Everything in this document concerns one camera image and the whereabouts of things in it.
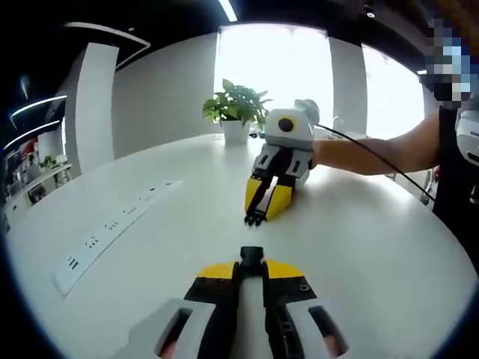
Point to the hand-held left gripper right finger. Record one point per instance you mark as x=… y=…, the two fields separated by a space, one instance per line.
x=295 y=321

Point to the row of white office desks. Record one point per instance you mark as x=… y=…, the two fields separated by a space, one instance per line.
x=37 y=187

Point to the white chest-worn device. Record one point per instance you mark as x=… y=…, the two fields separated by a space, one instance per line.
x=469 y=127

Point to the potted green plant white pot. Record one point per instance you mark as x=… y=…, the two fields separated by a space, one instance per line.
x=235 y=101

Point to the small green desk plant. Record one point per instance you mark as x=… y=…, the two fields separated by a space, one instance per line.
x=48 y=161

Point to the red wall sign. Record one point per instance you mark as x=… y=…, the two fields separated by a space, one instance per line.
x=26 y=144

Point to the white built-in power strip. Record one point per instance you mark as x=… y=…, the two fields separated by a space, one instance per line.
x=112 y=232

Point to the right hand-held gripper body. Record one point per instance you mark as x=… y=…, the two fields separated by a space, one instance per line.
x=295 y=134

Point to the ceiling light strip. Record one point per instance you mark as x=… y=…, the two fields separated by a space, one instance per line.
x=37 y=104
x=33 y=132
x=228 y=9

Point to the black plastic buckle pronged part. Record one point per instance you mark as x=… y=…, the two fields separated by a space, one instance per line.
x=254 y=220

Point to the person's black shirt torso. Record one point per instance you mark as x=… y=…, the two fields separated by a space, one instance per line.
x=453 y=209

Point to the black plastic buckle socket part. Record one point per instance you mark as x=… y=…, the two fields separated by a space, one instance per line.
x=251 y=260

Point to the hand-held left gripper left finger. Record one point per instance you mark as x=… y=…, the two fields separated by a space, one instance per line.
x=209 y=314

